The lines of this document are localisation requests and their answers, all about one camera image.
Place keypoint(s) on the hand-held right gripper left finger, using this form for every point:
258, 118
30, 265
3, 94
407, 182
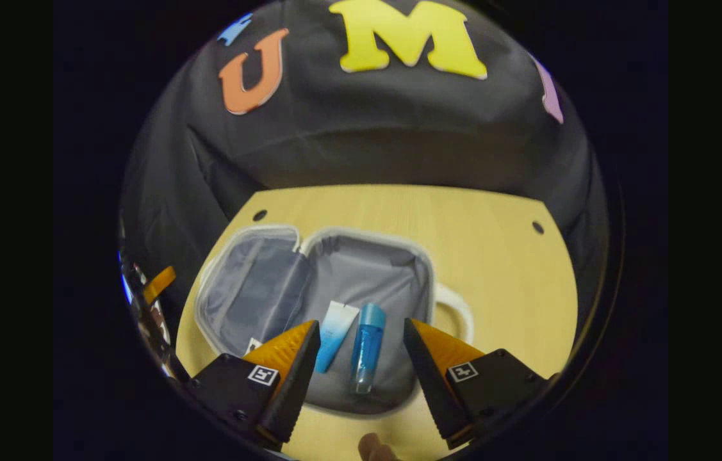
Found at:
296, 384

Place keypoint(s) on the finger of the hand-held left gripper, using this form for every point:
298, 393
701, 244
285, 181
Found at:
159, 285

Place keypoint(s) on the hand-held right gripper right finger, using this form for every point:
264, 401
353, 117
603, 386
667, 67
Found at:
431, 384

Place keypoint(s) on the blue white cosmetic tube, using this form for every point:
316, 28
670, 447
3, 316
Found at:
337, 326

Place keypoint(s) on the blue skin care bottle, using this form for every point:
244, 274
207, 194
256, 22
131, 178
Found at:
368, 346

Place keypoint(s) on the white suitcase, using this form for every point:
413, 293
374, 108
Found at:
373, 275

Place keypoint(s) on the black backdrop cloth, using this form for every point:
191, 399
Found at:
386, 134

